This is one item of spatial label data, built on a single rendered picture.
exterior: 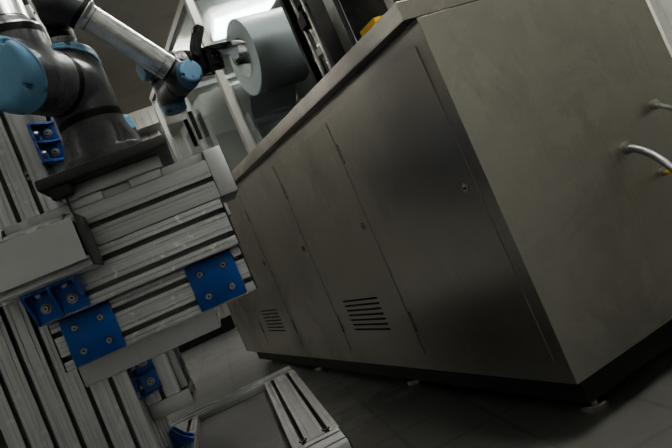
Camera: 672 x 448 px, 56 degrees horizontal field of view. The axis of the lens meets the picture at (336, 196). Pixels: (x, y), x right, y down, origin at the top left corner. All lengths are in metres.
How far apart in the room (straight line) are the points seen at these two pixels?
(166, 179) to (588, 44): 0.94
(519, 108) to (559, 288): 0.36
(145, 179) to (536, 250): 0.74
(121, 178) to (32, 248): 0.21
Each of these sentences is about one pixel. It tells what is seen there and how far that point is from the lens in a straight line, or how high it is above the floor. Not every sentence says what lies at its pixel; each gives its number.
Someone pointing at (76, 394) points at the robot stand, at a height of 0.45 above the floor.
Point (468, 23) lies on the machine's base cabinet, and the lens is 1.32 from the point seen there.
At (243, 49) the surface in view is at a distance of 2.56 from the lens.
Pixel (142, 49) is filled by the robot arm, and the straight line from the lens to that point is 1.86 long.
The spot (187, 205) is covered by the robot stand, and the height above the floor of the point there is 0.69.
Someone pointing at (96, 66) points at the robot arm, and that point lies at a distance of 1.26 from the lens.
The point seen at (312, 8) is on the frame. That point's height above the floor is 1.15.
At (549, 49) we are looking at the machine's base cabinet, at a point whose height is 0.72.
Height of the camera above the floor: 0.56
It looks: 2 degrees up
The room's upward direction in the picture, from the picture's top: 23 degrees counter-clockwise
